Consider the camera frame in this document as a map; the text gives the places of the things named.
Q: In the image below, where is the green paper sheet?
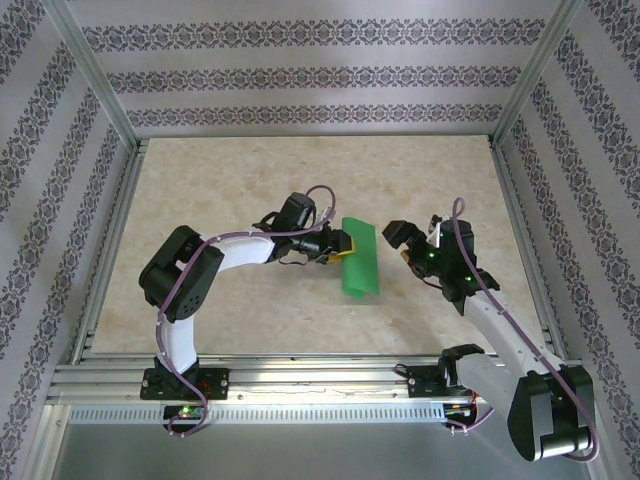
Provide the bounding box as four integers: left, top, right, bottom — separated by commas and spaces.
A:
338, 215, 381, 301

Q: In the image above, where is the aluminium side rail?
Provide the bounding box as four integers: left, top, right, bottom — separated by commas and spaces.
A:
489, 139, 571, 364
69, 139, 149, 364

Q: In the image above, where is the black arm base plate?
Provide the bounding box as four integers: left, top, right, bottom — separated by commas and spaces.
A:
407, 363, 481, 400
141, 367, 230, 401

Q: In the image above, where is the aluminium mounting rail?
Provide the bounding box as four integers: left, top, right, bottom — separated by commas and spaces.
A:
47, 352, 596, 407

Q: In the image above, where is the slotted grey cable duct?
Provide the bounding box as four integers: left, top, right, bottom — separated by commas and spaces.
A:
67, 403, 447, 427

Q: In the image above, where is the aluminium frame post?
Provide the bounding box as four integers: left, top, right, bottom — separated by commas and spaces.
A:
489, 0, 591, 151
43, 0, 149, 151

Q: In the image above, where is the aluminium frame bar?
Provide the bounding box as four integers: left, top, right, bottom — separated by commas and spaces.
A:
27, 403, 71, 480

